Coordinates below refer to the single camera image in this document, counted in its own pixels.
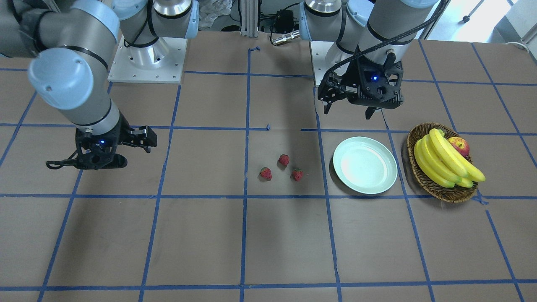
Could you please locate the brown wicker basket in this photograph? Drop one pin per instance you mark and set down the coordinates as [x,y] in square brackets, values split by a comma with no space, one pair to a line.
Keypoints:
[416,177]

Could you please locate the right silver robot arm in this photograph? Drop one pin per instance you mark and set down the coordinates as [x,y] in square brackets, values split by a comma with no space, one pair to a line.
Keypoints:
[71,53]

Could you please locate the red apple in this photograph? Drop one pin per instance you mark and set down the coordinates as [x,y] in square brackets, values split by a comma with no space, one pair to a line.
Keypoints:
[460,145]

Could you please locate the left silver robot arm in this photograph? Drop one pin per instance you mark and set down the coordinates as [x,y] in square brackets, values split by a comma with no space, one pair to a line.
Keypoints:
[371,37]

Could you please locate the yellow banana bunch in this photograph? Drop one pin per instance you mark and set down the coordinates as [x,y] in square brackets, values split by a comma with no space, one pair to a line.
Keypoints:
[439,160]

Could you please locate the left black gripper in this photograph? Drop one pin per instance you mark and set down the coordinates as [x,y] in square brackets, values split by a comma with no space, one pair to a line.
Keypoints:
[355,75]

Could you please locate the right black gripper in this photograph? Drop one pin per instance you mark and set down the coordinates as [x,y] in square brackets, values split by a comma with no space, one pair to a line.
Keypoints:
[122,133]

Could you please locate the light green plate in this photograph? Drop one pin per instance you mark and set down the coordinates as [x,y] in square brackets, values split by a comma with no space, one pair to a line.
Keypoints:
[365,165]

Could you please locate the red strawberry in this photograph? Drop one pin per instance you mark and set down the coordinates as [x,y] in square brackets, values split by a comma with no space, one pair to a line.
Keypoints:
[266,173]
[284,160]
[297,174]

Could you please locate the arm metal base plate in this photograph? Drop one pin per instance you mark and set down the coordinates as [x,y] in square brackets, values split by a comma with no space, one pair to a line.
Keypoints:
[161,62]
[323,56]

